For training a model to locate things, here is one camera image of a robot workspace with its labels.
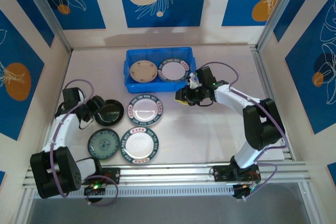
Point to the cream plate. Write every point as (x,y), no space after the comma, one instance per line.
(143,72)

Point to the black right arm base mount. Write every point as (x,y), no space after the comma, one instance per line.
(220,174)

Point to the green-rimmed white plate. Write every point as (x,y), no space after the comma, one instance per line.
(145,110)
(139,144)
(173,70)

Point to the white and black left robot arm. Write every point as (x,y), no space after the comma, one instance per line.
(64,132)

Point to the black left electronics module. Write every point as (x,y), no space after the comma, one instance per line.
(94,188)

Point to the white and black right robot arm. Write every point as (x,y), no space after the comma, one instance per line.
(231,95)

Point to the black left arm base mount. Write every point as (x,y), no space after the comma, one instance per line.
(113,174)

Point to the aluminium frame rail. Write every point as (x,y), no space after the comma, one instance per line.
(170,175)

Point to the black glossy plate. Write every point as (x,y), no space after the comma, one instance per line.
(111,115)

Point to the blue patterned plate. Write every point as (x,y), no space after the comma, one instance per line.
(104,144)

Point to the black right electronics module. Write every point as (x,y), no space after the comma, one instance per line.
(240,191)

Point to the black electronics module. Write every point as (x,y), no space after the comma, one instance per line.
(94,188)
(240,191)

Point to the aluminium side rail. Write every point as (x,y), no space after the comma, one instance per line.
(259,64)

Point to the blue plastic bin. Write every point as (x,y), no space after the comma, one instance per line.
(157,87)

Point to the aluminium frame post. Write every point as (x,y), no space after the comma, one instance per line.
(50,16)
(275,11)

